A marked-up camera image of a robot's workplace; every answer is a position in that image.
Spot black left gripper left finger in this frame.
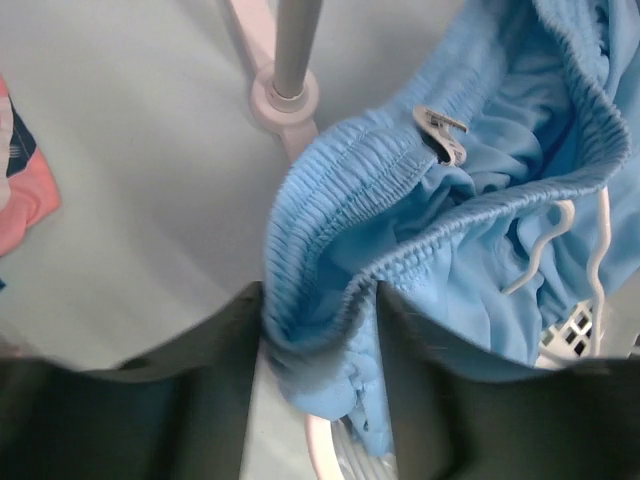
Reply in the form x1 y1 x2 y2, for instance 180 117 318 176
1 282 262 479

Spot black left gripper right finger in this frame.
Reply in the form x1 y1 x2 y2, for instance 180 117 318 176
378 282 639 479

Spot light blue shorts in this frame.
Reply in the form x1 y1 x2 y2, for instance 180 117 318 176
263 1 639 455

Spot pink shark print shorts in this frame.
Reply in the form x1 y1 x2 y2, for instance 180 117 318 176
1 83 61 255

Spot white plastic laundry basket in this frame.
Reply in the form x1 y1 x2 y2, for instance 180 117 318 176
303 189 640 480

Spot metal clothes rack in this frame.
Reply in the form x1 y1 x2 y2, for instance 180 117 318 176
228 0 323 161

